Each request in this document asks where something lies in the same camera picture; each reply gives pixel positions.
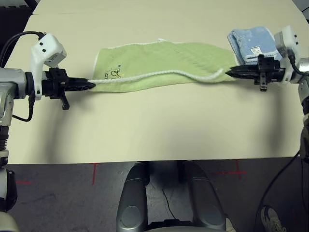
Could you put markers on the black foam floor mat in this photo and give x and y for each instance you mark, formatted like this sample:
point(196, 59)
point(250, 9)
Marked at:
point(12, 19)

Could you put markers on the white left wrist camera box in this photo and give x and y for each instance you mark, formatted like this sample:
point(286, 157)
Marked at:
point(46, 48)

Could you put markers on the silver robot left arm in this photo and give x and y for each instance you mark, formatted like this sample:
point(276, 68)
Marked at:
point(12, 82)

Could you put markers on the folded blue towel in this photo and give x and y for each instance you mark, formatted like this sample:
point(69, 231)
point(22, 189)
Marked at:
point(253, 38)

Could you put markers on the black framed side table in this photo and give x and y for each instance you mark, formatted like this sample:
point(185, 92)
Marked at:
point(31, 3)

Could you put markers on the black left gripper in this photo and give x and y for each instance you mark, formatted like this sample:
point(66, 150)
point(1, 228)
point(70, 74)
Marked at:
point(54, 83)

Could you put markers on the green towel white trim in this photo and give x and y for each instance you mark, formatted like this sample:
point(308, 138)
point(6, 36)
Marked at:
point(169, 58)

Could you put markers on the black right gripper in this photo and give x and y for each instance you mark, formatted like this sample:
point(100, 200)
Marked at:
point(270, 71)

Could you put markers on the grey white sneaker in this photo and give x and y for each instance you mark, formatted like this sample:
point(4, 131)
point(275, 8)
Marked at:
point(229, 226)
point(271, 218)

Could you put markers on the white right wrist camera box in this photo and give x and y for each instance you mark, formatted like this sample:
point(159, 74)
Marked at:
point(288, 36)

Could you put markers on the grey robot left leg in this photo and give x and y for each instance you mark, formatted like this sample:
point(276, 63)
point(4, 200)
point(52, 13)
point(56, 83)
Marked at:
point(131, 205)

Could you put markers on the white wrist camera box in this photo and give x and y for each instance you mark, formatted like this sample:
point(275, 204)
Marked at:
point(46, 48)
point(288, 36)

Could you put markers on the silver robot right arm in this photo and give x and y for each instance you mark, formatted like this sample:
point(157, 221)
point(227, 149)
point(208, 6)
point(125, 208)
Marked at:
point(304, 65)

